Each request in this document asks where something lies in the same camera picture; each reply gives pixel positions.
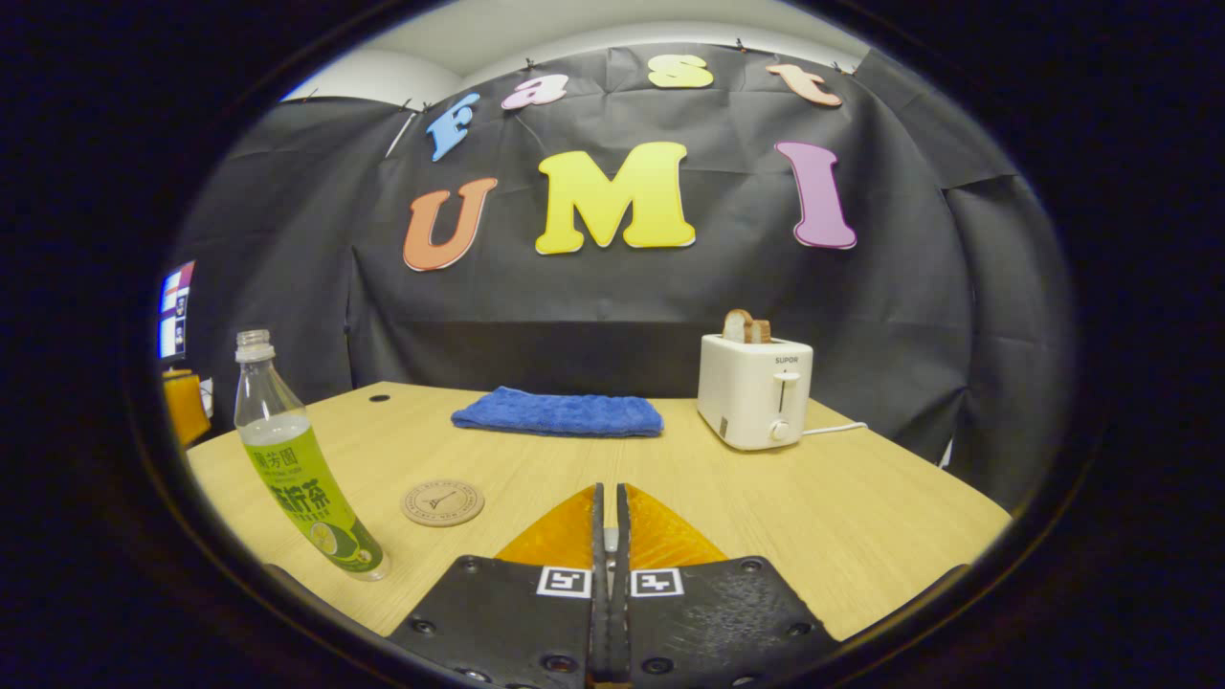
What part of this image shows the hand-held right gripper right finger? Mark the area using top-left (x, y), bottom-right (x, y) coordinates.
top-left (610, 482), bottom-right (840, 689)

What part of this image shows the computer monitor screen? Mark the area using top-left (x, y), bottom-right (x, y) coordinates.
top-left (157, 260), bottom-right (197, 363)

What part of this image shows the round cork coaster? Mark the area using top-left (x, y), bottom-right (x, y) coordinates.
top-left (400, 478), bottom-right (486, 528)

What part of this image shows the green label water bottle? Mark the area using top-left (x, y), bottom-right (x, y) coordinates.
top-left (234, 329), bottom-right (392, 583)

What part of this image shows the white toaster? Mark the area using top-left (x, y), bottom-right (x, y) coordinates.
top-left (696, 332), bottom-right (815, 452)

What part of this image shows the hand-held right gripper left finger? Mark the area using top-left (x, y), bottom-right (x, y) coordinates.
top-left (388, 482), bottom-right (611, 689)

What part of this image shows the blue folded towel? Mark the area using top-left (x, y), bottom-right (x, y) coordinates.
top-left (451, 386), bottom-right (665, 439)

